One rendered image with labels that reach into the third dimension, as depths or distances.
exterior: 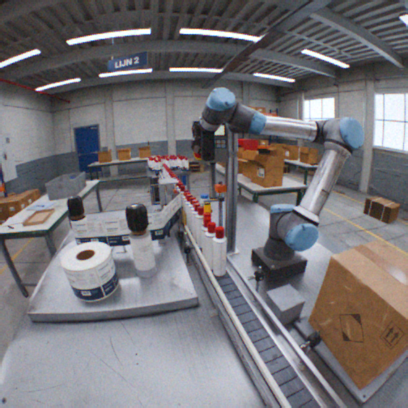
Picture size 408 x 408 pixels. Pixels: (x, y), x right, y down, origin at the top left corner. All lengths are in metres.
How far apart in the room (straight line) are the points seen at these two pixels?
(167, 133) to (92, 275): 7.86
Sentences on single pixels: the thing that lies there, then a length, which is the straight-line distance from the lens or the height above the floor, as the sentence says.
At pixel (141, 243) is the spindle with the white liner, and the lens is 0.78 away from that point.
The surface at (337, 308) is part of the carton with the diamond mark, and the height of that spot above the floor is 1.00.
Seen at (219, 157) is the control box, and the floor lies 1.31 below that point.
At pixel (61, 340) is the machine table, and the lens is 0.83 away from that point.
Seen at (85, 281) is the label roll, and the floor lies 0.98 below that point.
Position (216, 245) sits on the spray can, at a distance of 0.76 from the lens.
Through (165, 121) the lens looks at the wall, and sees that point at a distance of 8.41.
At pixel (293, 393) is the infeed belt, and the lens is 0.59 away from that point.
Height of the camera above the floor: 1.41
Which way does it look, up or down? 19 degrees down
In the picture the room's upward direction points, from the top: 2 degrees counter-clockwise
